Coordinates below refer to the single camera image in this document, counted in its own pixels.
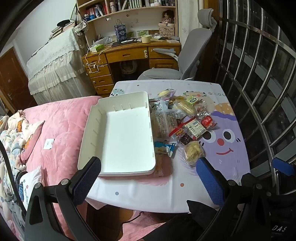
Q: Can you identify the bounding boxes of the pale puffed cracker bag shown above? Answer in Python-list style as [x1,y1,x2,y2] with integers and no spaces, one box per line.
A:
[184,141,205,166]

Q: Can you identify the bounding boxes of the dark brown snack packet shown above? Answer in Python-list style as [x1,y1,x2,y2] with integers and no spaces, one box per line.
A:
[179,133,193,146]

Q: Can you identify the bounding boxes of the white label snack packet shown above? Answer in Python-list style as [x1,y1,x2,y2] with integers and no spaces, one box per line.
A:
[185,119,207,139]

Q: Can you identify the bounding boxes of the red small snack packet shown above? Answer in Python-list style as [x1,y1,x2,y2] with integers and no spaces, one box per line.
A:
[201,115,217,130]

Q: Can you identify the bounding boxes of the blue white snack packet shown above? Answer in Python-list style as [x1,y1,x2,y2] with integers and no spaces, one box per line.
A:
[154,141,176,157]

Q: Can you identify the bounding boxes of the mixed nuts clear packet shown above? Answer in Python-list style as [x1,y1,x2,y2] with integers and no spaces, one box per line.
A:
[195,102,210,116]

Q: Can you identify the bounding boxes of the large clear bread package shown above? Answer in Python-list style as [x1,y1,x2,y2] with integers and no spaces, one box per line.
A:
[151,109,178,139]

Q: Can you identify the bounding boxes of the green square candy packet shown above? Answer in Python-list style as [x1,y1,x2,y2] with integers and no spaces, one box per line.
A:
[186,95,199,105]

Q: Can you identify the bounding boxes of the long bread roll package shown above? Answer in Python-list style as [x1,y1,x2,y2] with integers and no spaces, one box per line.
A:
[174,100,197,116]

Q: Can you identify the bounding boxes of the yellow cake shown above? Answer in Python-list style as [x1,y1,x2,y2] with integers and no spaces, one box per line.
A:
[158,88,176,99]

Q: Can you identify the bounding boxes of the white printed pillow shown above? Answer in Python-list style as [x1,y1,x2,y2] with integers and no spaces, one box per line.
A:
[18,166,44,210]

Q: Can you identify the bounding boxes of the pink quilt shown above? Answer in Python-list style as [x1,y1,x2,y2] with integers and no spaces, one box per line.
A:
[20,95,167,241]

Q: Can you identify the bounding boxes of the cartoon printed tablecloth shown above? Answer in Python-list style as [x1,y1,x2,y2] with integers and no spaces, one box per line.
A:
[86,80,250,213]

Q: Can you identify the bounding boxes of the white plastic organizer tray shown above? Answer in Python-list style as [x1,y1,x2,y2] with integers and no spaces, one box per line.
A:
[77,91,156,177]

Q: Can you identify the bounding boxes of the metal window bars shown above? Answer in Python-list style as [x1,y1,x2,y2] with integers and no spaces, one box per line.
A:
[216,1,295,194]

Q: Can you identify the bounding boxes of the brown wooden door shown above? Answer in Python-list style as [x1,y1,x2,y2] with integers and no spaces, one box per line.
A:
[1,47,37,111]

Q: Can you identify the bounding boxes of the white lace covered piano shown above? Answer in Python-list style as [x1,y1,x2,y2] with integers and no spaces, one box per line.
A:
[26,28,95,105]

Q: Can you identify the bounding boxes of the grey office chair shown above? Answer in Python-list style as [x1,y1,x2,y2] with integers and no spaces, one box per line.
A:
[138,9,217,80]

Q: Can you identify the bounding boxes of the wooden desk with drawers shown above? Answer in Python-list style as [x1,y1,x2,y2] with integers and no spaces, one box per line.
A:
[82,40,181,97]

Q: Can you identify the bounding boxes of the doll on shelf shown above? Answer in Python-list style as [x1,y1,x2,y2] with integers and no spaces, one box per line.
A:
[162,9,175,24]

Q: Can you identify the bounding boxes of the green tissue box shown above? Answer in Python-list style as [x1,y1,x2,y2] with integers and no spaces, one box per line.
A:
[90,44,105,53]

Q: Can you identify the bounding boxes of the blue paper gift bag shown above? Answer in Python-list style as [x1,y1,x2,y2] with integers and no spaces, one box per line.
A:
[114,19,127,42]

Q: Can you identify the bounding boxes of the wooden bookshelf hutch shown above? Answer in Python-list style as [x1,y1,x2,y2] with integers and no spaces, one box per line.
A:
[76,1,178,46]

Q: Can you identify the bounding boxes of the white charging cable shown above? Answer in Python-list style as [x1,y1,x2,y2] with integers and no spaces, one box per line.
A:
[83,46,110,75]

